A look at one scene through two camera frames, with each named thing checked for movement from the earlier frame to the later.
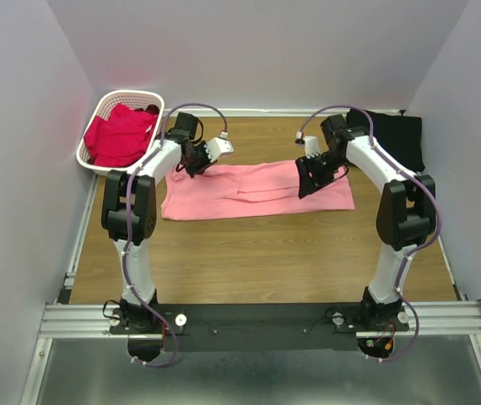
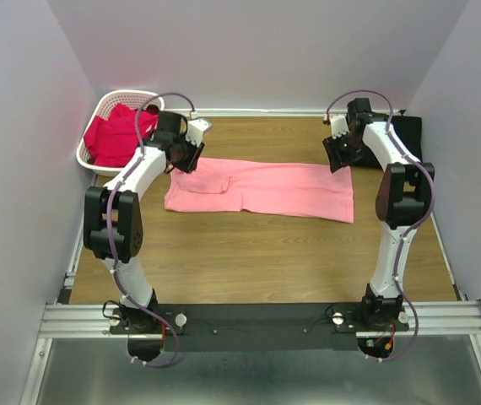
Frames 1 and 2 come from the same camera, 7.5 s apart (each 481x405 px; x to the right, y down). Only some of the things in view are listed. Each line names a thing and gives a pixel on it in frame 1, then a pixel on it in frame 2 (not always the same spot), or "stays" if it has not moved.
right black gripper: (306, 185) -> (330, 145)
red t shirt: (120, 140) stays
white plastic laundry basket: (104, 105) stays
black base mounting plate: (258, 326) stays
